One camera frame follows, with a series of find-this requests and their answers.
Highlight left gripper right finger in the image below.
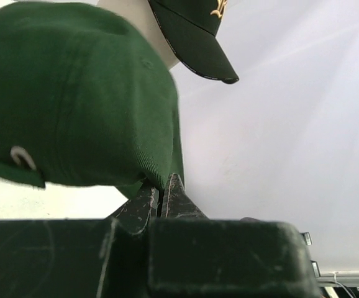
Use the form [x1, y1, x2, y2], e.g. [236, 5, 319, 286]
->
[148, 174, 320, 297]

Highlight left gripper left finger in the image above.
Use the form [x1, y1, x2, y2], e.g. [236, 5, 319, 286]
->
[0, 185, 159, 297]

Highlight wooden mannequin head stand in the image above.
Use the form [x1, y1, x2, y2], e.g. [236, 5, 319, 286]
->
[97, 0, 180, 70]

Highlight aluminium frame rails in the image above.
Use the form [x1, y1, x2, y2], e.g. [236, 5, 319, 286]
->
[301, 228, 359, 297]

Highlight black cap gold logo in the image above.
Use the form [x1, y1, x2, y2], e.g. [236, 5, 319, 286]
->
[148, 0, 239, 84]

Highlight green NY baseball cap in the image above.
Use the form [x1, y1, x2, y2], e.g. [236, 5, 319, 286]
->
[0, 1, 184, 198]

